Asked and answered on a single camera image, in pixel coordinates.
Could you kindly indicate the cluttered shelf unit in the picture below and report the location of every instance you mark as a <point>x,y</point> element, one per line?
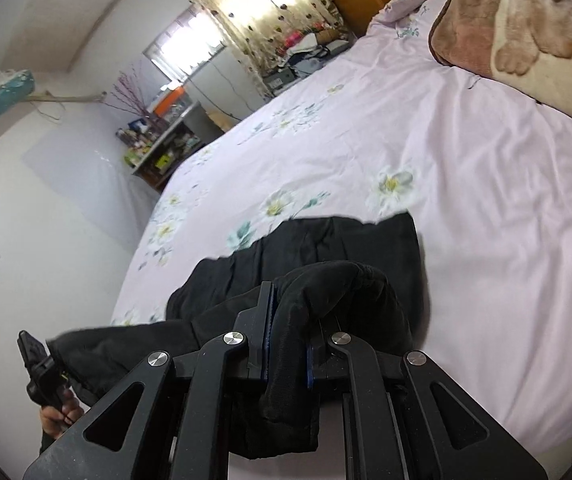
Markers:
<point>166,152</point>

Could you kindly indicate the brown plush animal blanket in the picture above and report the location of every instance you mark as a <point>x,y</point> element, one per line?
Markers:
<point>541,25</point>

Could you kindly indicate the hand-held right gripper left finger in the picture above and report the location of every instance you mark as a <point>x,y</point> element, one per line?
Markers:
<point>265,320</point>

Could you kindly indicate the heart patterned curtain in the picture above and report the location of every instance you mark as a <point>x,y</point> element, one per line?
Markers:
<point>246,10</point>

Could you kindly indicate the black puffer jacket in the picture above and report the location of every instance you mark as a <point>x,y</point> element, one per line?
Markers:
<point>346,250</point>

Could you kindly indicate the black box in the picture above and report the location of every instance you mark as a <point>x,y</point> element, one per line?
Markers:
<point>280,81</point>

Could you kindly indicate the purple flower branches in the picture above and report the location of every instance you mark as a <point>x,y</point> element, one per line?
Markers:
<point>133,92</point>

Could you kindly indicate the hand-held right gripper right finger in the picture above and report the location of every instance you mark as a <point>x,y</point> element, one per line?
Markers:
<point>311,360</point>

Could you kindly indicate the person's left hand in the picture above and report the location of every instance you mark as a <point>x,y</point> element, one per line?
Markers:
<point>56,417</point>

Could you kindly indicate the storage box with orange lid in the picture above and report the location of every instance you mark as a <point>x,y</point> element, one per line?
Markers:
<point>171,100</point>

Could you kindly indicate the pile of clothes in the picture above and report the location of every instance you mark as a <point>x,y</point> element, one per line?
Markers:
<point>311,47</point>

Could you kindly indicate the window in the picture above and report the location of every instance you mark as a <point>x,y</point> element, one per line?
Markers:
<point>186,40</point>

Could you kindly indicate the bed with floral sheet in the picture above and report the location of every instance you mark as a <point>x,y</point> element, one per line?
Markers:
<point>466,185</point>

